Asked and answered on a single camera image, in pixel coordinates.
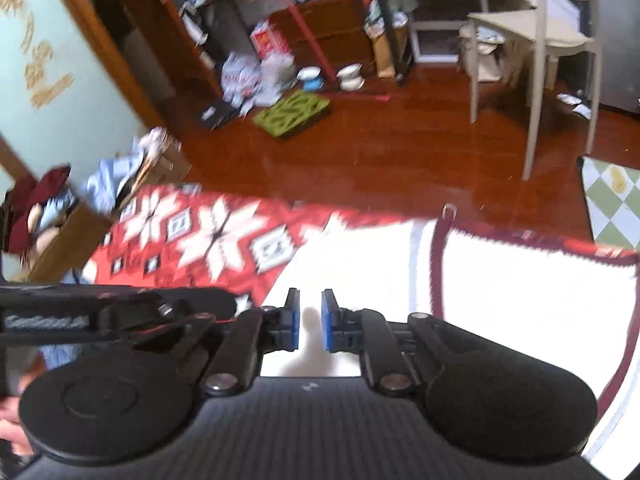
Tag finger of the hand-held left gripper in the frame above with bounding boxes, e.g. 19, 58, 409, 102
161, 289, 239, 324

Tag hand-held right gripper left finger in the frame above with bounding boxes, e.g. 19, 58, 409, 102
139, 287, 302, 397

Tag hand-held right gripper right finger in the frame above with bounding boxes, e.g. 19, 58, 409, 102
321, 288, 497, 397

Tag white knit sweater vest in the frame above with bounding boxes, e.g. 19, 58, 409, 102
260, 217, 640, 461

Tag person's left hand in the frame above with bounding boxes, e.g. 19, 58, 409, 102
0, 397, 36, 456

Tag red printed blanket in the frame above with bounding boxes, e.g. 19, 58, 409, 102
80, 185, 640, 311

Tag wooden storage crate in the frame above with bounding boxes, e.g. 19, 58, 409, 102
27, 192, 118, 283

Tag dark red cloth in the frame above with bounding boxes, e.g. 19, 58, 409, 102
5, 167, 71, 251

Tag folded blue jeans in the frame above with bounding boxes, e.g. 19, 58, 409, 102
85, 157, 146, 211

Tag black flat case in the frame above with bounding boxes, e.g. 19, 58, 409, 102
200, 102, 238, 131

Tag green lattice board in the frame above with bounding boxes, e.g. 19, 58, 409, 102
252, 90, 332, 141

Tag printed plastic bag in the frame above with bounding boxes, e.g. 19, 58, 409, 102
220, 52, 263, 111

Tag grey plastic bag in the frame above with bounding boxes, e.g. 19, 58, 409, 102
260, 52, 297, 106

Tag blue white ceramic pot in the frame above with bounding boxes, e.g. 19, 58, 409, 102
297, 66, 323, 92

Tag red printed box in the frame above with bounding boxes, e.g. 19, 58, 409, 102
250, 20, 293, 58

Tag brown paper bag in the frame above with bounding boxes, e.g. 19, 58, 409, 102
372, 35, 396, 78

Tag red broom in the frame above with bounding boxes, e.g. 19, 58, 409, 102
287, 2, 391, 101

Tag brown wooden drawer cabinet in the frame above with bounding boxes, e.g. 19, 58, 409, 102
270, 0, 376, 76

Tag checkered green rug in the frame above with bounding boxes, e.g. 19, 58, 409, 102
580, 156, 640, 251

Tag white drawer unit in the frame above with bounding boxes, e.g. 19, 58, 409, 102
392, 0, 488, 63

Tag crumpled white paper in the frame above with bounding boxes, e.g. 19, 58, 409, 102
557, 92, 593, 118

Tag beige chair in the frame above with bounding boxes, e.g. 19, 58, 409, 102
465, 0, 603, 181

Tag grey refrigerator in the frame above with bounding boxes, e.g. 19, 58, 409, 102
575, 0, 640, 111

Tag gold wall decal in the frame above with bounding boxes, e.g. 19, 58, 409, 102
0, 0, 76, 108

